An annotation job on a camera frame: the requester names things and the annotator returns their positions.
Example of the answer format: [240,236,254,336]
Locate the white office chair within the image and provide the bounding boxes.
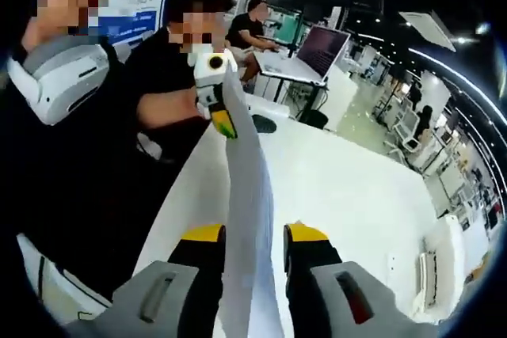
[394,122,421,157]

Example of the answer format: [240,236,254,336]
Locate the ceiling air conditioner vent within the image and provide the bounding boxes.
[398,9,457,53]

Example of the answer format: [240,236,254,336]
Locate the silver laptop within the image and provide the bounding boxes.
[253,25,352,86]

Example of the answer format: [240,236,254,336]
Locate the white cloth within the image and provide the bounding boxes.
[15,233,114,317]

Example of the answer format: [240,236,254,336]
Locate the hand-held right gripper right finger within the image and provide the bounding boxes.
[283,222,436,338]

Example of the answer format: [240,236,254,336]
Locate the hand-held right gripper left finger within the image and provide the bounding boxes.
[65,223,227,338]

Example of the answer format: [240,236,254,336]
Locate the white printer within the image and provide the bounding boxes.
[411,214,467,315]

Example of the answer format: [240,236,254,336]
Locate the blue white wall poster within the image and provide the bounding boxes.
[98,0,258,46]

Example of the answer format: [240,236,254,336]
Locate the operator in black clothes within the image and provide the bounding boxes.
[0,36,207,307]

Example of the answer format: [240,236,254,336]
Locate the white grey chest device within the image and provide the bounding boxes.
[6,35,111,126]

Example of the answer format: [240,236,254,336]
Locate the black computer mouse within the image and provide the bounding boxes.
[251,114,277,134]

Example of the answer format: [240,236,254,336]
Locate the green panel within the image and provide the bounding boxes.
[276,13,305,40]

